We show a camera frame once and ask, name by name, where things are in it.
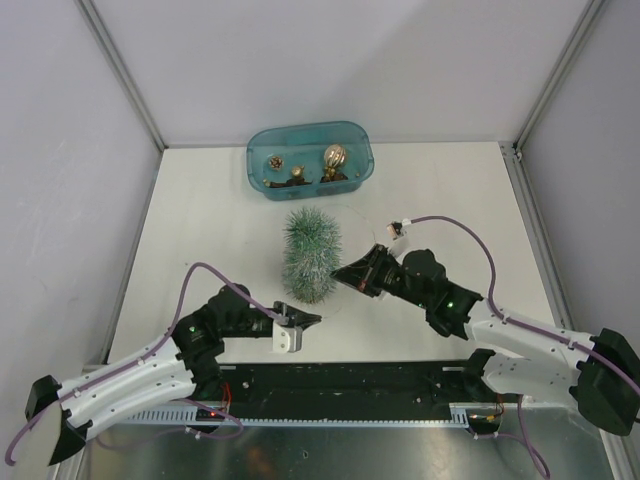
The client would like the right aluminium corner post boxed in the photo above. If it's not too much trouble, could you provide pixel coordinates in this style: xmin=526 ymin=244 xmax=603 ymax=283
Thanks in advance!
xmin=512 ymin=0 xmax=610 ymax=152

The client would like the grey slotted cable duct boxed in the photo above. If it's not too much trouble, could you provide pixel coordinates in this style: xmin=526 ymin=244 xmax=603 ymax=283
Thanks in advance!
xmin=121 ymin=405 xmax=499 ymax=429

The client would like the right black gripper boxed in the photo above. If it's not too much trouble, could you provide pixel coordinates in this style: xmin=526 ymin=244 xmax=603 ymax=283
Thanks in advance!
xmin=331 ymin=244 xmax=430 ymax=310

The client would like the small pine cone ornament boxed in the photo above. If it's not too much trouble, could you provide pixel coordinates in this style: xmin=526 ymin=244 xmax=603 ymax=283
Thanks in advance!
xmin=269 ymin=156 xmax=283 ymax=171

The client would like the teal plastic container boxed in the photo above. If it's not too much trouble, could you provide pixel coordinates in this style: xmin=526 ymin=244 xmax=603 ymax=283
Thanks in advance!
xmin=246 ymin=121 xmax=375 ymax=201

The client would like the left aluminium corner post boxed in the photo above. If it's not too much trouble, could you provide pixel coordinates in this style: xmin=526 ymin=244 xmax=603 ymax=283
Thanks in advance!
xmin=74 ymin=0 xmax=167 ymax=153

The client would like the aluminium corner post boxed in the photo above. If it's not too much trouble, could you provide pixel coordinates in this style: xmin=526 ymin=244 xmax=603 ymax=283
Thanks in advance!
xmin=74 ymin=0 xmax=167 ymax=153
xmin=512 ymin=0 xmax=610 ymax=152

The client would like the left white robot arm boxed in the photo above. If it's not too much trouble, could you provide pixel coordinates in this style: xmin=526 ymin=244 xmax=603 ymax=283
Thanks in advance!
xmin=25 ymin=284 xmax=322 ymax=465

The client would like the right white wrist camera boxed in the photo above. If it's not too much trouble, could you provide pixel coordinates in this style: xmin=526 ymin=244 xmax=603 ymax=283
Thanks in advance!
xmin=387 ymin=218 xmax=412 ymax=258

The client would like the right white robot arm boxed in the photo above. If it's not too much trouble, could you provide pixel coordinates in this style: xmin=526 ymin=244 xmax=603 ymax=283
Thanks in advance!
xmin=331 ymin=244 xmax=639 ymax=436

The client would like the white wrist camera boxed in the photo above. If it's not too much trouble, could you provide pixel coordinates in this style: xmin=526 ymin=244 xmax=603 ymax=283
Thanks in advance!
xmin=272 ymin=301 xmax=304 ymax=354
xmin=387 ymin=218 xmax=412 ymax=258

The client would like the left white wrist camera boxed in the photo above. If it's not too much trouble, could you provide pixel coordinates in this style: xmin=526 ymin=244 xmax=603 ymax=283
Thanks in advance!
xmin=272 ymin=301 xmax=304 ymax=354

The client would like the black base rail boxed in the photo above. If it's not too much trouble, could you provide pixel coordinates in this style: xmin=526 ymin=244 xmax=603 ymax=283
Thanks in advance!
xmin=188 ymin=360 xmax=517 ymax=419

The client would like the gold striped bauble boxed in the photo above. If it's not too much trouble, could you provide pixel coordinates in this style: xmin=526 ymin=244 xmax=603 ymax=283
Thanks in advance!
xmin=323 ymin=144 xmax=347 ymax=170

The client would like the small frosted christmas tree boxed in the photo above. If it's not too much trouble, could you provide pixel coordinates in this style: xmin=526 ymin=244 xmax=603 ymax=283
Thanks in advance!
xmin=282 ymin=206 xmax=342 ymax=304

